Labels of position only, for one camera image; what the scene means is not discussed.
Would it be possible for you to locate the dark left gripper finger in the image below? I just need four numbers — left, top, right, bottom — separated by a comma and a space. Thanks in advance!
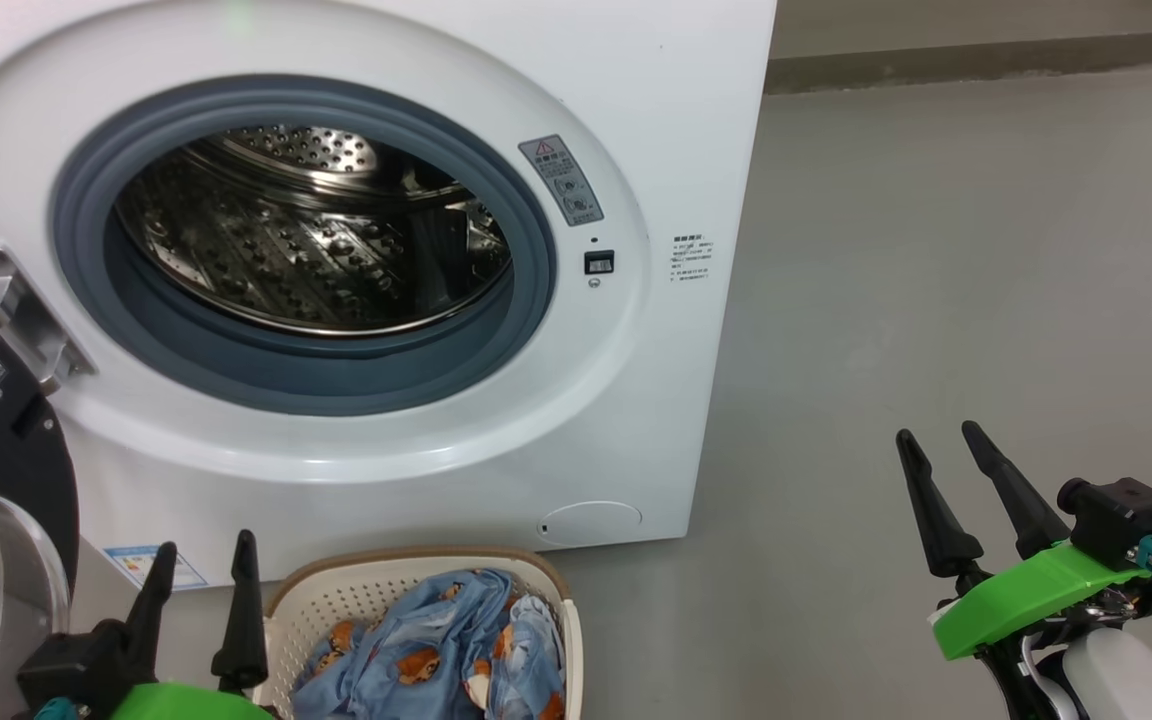
211, 529, 269, 693
126, 541, 178, 673

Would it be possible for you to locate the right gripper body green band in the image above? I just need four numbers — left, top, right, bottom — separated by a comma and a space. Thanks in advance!
931, 541, 1152, 720

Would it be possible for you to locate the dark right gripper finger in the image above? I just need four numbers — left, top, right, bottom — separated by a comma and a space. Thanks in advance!
895, 429, 992, 591
961, 420, 1072, 559

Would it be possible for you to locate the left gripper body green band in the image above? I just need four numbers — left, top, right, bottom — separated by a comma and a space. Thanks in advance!
111, 682, 277, 720

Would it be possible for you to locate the blue bear-print garment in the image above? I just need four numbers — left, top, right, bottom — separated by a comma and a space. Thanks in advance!
291, 569, 567, 720

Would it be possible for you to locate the cream perforated laundry basket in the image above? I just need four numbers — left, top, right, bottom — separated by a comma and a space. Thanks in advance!
254, 546, 584, 720

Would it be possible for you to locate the metal door hinge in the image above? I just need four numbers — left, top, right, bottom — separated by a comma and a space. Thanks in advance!
0, 243, 97, 396

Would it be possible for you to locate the grey rubber door gasket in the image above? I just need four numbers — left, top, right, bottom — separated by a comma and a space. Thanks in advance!
49, 75, 558, 417

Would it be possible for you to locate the white front-load washing machine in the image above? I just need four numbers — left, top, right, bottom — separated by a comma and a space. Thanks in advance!
0, 0, 779, 591

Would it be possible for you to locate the blue energy label sticker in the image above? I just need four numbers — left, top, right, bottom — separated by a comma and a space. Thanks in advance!
104, 544, 209, 591

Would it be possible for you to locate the round white filter cover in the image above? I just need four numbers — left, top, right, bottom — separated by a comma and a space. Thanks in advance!
539, 500, 643, 548

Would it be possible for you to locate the perforated steel washer drum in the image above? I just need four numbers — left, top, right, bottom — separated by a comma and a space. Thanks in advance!
114, 125, 514, 338

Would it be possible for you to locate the grey warning sticker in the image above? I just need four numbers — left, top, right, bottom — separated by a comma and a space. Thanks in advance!
518, 134, 605, 228

